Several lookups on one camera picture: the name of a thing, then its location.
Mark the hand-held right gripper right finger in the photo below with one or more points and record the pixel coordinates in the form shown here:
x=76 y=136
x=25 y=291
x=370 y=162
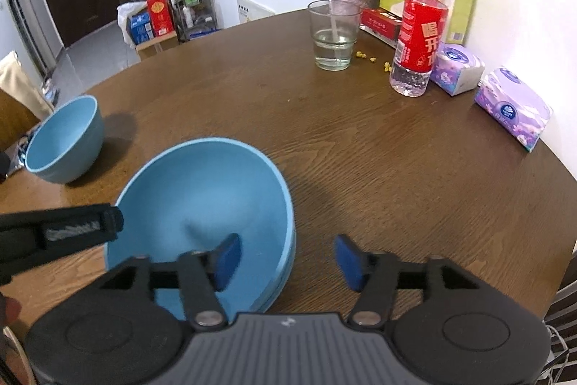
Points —
x=347 y=263

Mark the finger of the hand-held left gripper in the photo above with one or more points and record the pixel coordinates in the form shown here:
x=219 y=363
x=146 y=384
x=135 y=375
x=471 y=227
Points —
x=103 y=220

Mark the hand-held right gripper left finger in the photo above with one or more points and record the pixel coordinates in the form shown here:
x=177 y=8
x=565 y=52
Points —
x=227 y=261

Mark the person's left hand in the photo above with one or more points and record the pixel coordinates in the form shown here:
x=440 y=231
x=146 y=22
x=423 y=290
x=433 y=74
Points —
x=9 y=310

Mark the silver foil wrapper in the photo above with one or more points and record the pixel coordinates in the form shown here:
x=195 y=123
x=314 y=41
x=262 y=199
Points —
x=22 y=152

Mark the brown suitcase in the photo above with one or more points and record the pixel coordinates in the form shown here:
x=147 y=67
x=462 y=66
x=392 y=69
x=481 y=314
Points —
x=13 y=119

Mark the beige cloth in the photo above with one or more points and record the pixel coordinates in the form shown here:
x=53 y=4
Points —
x=18 y=80

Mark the wooden stool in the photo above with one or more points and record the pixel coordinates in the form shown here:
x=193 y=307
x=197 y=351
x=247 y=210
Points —
x=155 y=44

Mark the blue box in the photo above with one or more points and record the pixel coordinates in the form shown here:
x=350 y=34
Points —
x=142 y=28

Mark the white plastic bag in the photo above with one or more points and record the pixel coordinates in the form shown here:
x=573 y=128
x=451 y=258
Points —
x=126 y=13

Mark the clear drinking glass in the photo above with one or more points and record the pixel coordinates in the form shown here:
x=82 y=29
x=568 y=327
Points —
x=333 y=51

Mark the red box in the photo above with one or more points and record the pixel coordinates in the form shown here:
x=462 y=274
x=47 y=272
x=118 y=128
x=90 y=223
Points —
x=160 y=13

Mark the small purple tissue pack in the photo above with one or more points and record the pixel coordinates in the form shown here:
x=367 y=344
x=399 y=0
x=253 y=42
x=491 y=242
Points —
x=455 y=69

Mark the long purple tissue pack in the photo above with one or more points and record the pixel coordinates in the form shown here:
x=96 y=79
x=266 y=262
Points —
x=509 y=105

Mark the red label water bottle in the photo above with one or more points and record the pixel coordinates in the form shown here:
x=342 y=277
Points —
x=421 y=37

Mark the red carton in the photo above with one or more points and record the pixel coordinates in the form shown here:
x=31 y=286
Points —
x=381 y=26

